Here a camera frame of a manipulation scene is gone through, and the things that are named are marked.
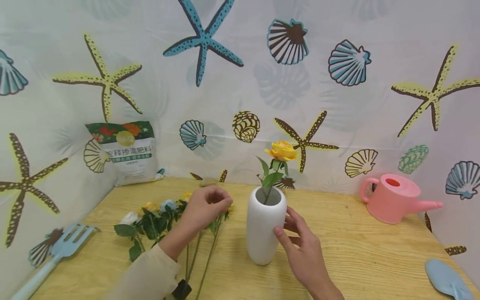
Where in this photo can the person's left thumb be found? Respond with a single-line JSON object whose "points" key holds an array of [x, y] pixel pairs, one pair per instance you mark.
{"points": [[223, 208]]}

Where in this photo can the white ceramic vase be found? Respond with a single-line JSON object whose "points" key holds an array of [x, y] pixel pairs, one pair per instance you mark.
{"points": [[264, 233]]}

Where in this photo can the person's right thumb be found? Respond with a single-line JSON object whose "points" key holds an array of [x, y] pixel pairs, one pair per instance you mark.
{"points": [[284, 241]]}

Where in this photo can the person's right fingers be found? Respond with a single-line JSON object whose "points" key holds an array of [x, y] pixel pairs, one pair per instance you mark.
{"points": [[292, 234]]}

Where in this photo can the blue artificial rose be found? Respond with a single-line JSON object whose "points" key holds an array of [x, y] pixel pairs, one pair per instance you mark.
{"points": [[168, 205]]}

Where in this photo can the white artificial rose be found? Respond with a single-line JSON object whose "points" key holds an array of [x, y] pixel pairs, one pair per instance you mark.
{"points": [[130, 218]]}

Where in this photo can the black wrist band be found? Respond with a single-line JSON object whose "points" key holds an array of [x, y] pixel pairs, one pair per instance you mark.
{"points": [[182, 290]]}

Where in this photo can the person's right forearm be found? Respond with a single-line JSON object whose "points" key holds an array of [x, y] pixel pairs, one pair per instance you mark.
{"points": [[329, 291]]}

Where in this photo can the person's left fingers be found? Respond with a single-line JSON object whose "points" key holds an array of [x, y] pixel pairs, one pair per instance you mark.
{"points": [[218, 193]]}

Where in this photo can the person's right hand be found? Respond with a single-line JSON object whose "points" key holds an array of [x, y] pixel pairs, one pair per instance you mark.
{"points": [[304, 252]]}

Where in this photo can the person's right index finger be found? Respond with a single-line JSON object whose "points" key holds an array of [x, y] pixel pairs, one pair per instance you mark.
{"points": [[299, 218]]}

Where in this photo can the white fertiliser bag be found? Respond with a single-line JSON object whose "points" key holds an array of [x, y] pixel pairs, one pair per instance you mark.
{"points": [[129, 156]]}

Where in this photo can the light blue garden trowel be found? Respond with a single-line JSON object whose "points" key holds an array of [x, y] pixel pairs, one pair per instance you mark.
{"points": [[446, 277]]}

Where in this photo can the person's left hand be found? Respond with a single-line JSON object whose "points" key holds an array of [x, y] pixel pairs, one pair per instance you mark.
{"points": [[202, 210]]}

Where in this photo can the pink watering can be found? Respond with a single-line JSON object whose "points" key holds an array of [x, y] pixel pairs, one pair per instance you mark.
{"points": [[393, 200]]}

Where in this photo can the light blue garden fork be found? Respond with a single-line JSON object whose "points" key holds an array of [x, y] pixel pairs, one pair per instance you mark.
{"points": [[63, 248]]}

